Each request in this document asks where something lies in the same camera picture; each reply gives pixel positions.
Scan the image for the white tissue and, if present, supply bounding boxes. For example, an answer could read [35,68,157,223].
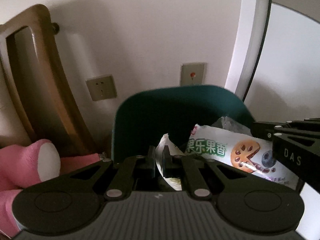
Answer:
[155,134,185,191]

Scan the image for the silver snack wrapper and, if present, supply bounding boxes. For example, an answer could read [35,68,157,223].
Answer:
[186,116,298,189]

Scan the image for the teal deer trash bin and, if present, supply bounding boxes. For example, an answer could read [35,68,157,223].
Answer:
[112,85,255,163]

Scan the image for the white wardrobe door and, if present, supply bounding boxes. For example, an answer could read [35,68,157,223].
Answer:
[223,0,320,238]

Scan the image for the pink plush toy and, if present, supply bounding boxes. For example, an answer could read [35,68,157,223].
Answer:
[1,139,100,238]

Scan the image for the beige wall socket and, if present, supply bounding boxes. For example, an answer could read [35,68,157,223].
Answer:
[86,75,117,101]

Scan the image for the wall switch red light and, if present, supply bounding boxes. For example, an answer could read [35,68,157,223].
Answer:
[180,62,207,86]

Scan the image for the brown wooden frame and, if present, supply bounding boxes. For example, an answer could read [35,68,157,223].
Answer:
[1,4,97,157]

